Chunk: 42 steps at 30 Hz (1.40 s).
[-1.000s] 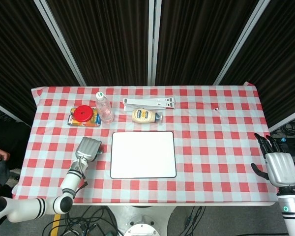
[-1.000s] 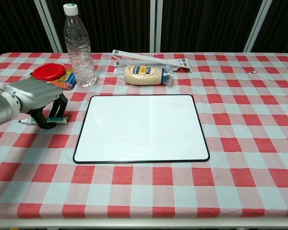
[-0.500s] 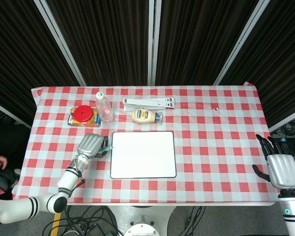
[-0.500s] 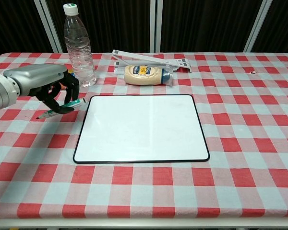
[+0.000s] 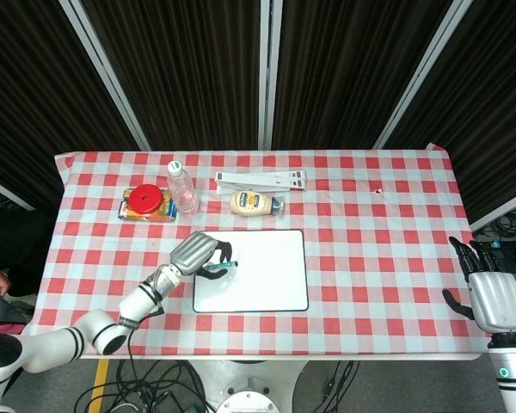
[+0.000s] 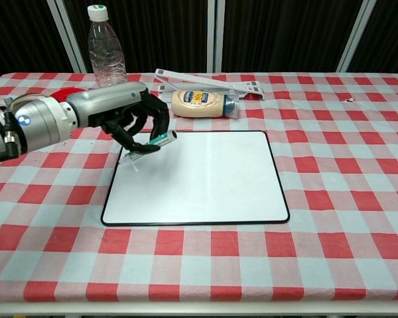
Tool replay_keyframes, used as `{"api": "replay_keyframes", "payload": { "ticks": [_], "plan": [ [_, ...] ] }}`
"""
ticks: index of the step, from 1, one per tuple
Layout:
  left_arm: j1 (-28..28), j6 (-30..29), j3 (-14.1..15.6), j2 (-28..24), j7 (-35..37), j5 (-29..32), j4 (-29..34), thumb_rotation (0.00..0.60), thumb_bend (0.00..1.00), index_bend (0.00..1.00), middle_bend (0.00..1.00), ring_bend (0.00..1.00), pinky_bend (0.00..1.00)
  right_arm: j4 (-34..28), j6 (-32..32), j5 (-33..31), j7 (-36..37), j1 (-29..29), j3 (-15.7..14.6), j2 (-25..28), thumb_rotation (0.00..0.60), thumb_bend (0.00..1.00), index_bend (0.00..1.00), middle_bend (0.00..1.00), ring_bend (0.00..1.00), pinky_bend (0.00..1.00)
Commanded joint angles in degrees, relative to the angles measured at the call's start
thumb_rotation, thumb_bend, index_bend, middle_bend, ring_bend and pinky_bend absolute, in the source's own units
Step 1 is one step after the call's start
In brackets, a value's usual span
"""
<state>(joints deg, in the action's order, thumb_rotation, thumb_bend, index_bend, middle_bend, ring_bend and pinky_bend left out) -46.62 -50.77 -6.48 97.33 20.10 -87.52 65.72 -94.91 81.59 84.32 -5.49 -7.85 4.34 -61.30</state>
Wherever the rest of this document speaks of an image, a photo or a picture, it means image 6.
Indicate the mayonnaise squeeze bottle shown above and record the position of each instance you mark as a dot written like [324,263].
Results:
[195,104]

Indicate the white partition post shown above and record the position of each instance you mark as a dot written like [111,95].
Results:
[355,36]
[69,36]
[215,36]

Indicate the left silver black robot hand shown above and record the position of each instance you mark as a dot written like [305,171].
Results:
[106,102]

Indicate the white board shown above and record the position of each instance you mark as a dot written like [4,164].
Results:
[202,185]

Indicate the green marker pen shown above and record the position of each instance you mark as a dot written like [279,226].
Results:
[166,136]

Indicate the red round disc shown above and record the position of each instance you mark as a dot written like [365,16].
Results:
[68,93]

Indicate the clear plastic water bottle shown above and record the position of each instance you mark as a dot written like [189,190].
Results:
[107,56]

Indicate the white folding stand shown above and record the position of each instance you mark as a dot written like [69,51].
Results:
[205,81]

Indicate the red white checkered tablecloth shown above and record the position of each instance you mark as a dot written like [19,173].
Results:
[318,198]

